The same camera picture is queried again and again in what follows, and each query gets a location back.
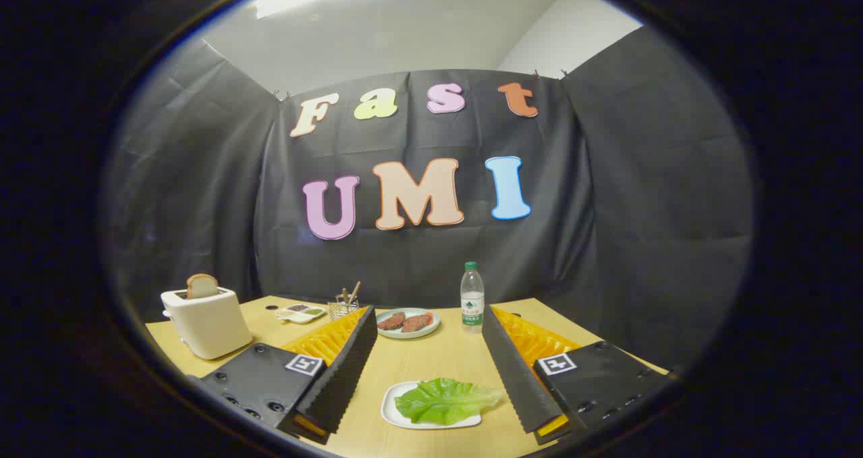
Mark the green lettuce leaf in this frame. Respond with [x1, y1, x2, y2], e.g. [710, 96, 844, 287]
[394, 378, 505, 426]

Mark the white rectangular plate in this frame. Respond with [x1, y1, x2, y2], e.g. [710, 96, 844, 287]
[381, 381, 483, 430]

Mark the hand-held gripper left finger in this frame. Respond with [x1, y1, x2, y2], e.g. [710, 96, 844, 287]
[200, 305, 379, 445]

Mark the white sauce dish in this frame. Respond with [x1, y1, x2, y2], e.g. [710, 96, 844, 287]
[275, 303, 327, 325]

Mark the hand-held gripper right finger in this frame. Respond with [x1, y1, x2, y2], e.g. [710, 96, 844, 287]
[481, 304, 669, 445]

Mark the black backdrop cloth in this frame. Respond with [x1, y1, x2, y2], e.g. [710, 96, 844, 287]
[101, 25, 754, 371]

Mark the brown bread slice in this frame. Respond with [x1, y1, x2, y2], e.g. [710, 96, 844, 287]
[186, 273, 220, 299]

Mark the clear plastic water bottle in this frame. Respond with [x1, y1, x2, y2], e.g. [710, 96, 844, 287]
[460, 261, 485, 333]

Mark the white toaster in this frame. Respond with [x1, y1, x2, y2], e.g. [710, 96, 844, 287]
[160, 287, 254, 361]

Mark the pale green round plate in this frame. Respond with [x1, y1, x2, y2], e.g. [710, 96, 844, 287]
[375, 308, 441, 340]

